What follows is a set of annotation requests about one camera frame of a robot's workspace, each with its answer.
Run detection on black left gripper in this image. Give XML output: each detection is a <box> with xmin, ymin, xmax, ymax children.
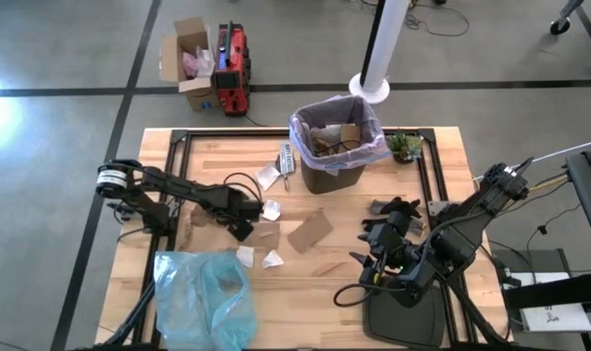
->
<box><xmin>215</xmin><ymin>187</ymin><xmax>265</xmax><ymax>243</ymax></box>

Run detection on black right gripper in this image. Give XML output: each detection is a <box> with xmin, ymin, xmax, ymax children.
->
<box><xmin>348</xmin><ymin>232</ymin><xmax>438</xmax><ymax>308</ymax></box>

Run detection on brown cardboard piece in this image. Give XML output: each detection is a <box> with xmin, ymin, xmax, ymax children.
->
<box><xmin>338</xmin><ymin>123</ymin><xmax>363</xmax><ymax>147</ymax></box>
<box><xmin>287</xmin><ymin>208</ymin><xmax>335</xmax><ymax>254</ymax></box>
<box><xmin>246</xmin><ymin>221</ymin><xmax>281</xmax><ymax>253</ymax></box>

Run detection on brown paper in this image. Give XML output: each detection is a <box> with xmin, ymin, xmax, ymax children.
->
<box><xmin>312</xmin><ymin>127</ymin><xmax>345</xmax><ymax>157</ymax></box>
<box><xmin>190</xmin><ymin>204</ymin><xmax>218</xmax><ymax>228</ymax></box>

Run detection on white printed label packet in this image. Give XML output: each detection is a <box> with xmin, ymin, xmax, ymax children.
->
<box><xmin>278</xmin><ymin>140</ymin><xmax>296</xmax><ymax>176</ymax></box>

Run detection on light blue trash bag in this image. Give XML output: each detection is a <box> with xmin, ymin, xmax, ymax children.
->
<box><xmin>153</xmin><ymin>249</ymin><xmax>258</xmax><ymax>351</ymax></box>

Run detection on pink trash bag blue drawstring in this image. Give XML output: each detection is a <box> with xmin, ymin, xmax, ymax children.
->
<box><xmin>289</xmin><ymin>95</ymin><xmax>392</xmax><ymax>177</ymax></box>

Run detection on dark plastic trash bin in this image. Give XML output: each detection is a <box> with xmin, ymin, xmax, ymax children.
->
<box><xmin>290</xmin><ymin>97</ymin><xmax>389</xmax><ymax>195</ymax></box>

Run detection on black work glove grey cuff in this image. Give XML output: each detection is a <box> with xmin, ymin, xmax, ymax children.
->
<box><xmin>368</xmin><ymin>196</ymin><xmax>422</xmax><ymax>218</ymax></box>
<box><xmin>361</xmin><ymin>216</ymin><xmax>426</xmax><ymax>235</ymax></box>

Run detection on dark grey bin lid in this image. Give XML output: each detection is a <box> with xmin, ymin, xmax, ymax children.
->
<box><xmin>363</xmin><ymin>287</ymin><xmax>447</xmax><ymax>348</ymax></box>

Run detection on small potted succulent plant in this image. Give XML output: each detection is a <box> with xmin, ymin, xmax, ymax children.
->
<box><xmin>386</xmin><ymin>130</ymin><xmax>423</xmax><ymax>165</ymax></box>

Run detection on open cardboard box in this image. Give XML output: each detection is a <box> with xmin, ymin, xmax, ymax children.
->
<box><xmin>159</xmin><ymin>18</ymin><xmax>218</xmax><ymax>111</ymax></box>

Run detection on red and black toolbox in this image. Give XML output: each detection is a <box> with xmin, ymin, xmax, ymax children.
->
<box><xmin>213</xmin><ymin>21</ymin><xmax>252</xmax><ymax>117</ymax></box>

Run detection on clear pink plastic packaging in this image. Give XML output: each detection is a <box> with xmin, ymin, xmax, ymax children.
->
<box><xmin>180</xmin><ymin>46</ymin><xmax>215</xmax><ymax>79</ymax></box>

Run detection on black beam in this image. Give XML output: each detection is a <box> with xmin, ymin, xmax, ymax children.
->
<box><xmin>502</xmin><ymin>270</ymin><xmax>591</xmax><ymax>311</ymax></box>

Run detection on white paper sheet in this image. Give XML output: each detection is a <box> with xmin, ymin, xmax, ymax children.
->
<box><xmin>512</xmin><ymin>271</ymin><xmax>591</xmax><ymax>333</ymax></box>

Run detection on white round pillar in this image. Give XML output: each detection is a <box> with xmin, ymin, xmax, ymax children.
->
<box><xmin>348</xmin><ymin>0</ymin><xmax>412</xmax><ymax>105</ymax></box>

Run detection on black side table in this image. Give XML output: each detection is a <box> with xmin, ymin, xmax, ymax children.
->
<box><xmin>566</xmin><ymin>145</ymin><xmax>591</xmax><ymax>254</ymax></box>

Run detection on black caster wheel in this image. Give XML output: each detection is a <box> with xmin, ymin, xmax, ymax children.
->
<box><xmin>550</xmin><ymin>0</ymin><xmax>587</xmax><ymax>36</ymax></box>

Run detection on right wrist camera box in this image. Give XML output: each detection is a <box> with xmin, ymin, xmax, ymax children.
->
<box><xmin>368</xmin><ymin>210</ymin><xmax>414</xmax><ymax>248</ymax></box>

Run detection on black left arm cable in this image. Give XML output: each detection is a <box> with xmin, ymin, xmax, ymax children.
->
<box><xmin>221</xmin><ymin>172</ymin><xmax>265</xmax><ymax>204</ymax></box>

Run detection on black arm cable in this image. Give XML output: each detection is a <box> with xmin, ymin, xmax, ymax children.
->
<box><xmin>333</xmin><ymin>282</ymin><xmax>409</xmax><ymax>308</ymax></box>
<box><xmin>221</xmin><ymin>172</ymin><xmax>265</xmax><ymax>204</ymax></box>

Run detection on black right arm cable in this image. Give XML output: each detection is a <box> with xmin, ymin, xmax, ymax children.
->
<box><xmin>333</xmin><ymin>282</ymin><xmax>409</xmax><ymax>308</ymax></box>

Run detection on white cable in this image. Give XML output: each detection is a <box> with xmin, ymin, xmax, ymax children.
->
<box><xmin>529</xmin><ymin>137</ymin><xmax>591</xmax><ymax>165</ymax></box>

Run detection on black floor cable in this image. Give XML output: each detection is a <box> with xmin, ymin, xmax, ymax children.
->
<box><xmin>405</xmin><ymin>0</ymin><xmax>471</xmax><ymax>38</ymax></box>

